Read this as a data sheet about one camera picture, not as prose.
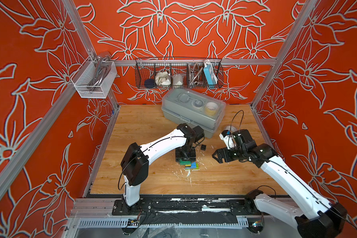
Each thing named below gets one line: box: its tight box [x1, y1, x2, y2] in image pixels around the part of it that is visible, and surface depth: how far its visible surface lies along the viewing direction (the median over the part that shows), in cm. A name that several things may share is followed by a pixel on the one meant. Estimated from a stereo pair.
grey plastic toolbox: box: [161, 88, 227, 139], surface depth 97 cm
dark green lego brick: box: [178, 158, 192, 166], surface depth 79 cm
